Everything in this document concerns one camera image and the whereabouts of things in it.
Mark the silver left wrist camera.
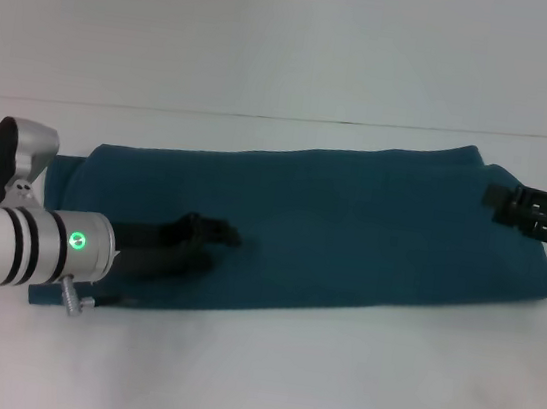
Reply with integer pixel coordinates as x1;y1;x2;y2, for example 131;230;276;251
0;115;63;217

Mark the teal t-shirt with FREE print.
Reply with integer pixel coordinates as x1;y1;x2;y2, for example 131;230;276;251
25;90;547;376

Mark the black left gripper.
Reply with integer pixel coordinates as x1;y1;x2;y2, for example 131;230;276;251
107;202;247;295

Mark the left gripper cable with connector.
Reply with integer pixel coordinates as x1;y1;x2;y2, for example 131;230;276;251
56;276;143;327

